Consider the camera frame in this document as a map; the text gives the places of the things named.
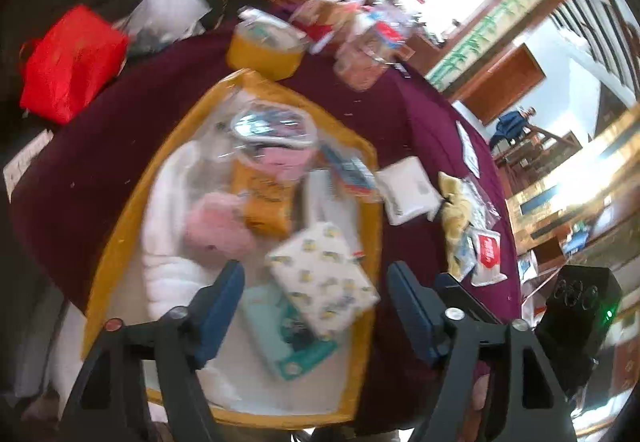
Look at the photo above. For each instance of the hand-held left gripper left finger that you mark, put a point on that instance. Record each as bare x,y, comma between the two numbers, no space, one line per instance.
220,317

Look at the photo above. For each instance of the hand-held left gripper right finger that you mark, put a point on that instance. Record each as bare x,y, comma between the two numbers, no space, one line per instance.
410,317

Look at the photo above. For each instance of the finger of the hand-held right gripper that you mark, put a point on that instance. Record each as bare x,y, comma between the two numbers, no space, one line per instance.
465,296

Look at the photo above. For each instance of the white yellow patterned tissue packet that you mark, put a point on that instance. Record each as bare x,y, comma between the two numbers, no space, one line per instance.
320,277

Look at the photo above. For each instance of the yellow trimmed fabric storage box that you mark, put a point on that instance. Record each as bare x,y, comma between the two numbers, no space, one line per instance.
115,262

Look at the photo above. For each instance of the red label sachet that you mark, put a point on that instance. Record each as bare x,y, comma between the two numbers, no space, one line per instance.
487,254

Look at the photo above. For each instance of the teal packet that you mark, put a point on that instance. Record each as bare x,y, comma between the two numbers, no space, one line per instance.
285,342

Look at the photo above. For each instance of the yellow cloth in clear bag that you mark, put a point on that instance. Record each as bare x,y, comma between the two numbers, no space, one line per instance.
457,217

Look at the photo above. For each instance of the pink plush toy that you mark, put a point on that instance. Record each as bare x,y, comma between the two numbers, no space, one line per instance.
215,227

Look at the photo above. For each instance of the white fluffy towel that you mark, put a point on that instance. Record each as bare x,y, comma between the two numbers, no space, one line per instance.
165,242

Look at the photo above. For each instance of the gold trimmed furniture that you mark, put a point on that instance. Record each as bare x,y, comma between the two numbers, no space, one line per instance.
565,202

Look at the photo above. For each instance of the white square packet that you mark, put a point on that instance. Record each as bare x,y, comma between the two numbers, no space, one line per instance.
407,189

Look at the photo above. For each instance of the orange packet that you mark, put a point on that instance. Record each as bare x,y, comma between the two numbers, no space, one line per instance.
262,202

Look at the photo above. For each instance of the white flat packet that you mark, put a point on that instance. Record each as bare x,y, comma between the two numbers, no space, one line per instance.
325,207

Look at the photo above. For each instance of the small white sachet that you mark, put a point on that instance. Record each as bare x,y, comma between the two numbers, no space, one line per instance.
469,149

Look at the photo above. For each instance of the blue red striped packet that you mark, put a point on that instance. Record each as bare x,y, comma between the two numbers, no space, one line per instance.
350,172

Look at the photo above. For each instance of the clear lidded cup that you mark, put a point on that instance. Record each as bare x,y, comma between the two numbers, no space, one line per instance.
280,157

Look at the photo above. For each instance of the maroon tablecloth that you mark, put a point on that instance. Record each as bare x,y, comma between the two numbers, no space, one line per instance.
100,137

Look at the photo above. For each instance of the brown wooden panel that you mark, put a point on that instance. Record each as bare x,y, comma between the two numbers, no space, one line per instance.
500,82

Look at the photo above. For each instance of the white paper sheets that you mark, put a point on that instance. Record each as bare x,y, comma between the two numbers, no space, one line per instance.
25,162

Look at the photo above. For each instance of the clear plastic jar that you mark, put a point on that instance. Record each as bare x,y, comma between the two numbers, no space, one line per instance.
370,57

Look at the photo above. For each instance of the yellow round container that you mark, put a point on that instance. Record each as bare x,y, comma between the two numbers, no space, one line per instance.
260,54

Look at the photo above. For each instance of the wooden staircase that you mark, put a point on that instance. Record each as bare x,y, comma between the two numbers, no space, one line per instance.
600,32

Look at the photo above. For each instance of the red tote bag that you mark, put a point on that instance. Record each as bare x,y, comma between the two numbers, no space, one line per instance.
70,67

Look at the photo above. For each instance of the white plastic bag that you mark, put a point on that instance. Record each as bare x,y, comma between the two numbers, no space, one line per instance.
170,2

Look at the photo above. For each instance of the pile of colourful packets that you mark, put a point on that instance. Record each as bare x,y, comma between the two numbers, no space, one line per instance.
340,2

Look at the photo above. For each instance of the wooden window frame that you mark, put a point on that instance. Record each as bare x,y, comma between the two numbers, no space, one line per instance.
500,22

